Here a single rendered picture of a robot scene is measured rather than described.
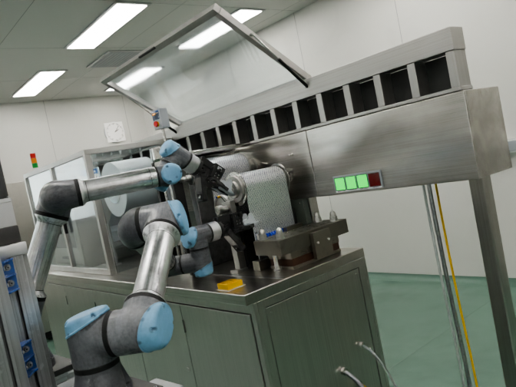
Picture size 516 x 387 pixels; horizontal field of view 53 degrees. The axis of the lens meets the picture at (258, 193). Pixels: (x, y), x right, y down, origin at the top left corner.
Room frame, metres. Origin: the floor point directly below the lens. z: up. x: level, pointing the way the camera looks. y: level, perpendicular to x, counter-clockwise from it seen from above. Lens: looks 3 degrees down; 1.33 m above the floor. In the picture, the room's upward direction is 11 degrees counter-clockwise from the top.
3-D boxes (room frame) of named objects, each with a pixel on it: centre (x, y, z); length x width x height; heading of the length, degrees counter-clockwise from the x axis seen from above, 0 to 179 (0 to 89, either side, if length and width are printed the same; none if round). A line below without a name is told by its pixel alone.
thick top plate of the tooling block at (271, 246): (2.15, -0.15, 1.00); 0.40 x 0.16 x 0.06; 129
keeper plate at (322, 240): (2.09, -0.22, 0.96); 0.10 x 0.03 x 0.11; 129
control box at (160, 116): (2.63, 0.42, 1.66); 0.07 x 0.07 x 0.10; 47
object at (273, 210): (2.22, -0.04, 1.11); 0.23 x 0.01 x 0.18; 129
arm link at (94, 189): (1.80, 0.49, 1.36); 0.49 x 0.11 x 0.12; 111
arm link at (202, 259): (1.97, 0.28, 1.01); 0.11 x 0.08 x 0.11; 82
